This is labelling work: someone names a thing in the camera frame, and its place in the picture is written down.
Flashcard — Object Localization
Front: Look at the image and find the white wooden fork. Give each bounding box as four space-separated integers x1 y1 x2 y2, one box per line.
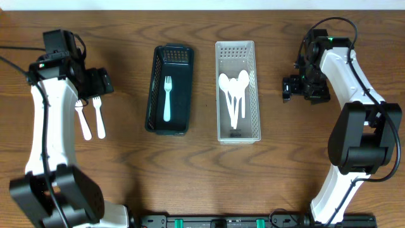
75 99 92 141
92 96 106 139

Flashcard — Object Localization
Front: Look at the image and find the mint green fork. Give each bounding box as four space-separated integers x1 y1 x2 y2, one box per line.
163 76 173 122

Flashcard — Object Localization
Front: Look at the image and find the white plastic spoon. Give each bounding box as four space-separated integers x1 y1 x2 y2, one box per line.
228 78 240 129
234 79 244 129
238 70 249 118
218 73 234 125

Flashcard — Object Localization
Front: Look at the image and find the black perforated plastic basket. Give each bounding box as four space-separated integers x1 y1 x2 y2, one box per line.
145 44 194 136

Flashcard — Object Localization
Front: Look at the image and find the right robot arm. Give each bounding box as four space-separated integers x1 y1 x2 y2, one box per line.
282 28 402 227

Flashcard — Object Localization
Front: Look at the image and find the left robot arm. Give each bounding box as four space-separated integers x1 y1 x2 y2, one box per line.
9 30 136 227

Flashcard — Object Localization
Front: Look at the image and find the clear perforated plastic basket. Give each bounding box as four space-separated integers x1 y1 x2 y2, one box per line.
215 41 261 144

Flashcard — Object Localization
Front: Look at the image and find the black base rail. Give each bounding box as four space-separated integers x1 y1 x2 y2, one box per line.
139 213 378 228

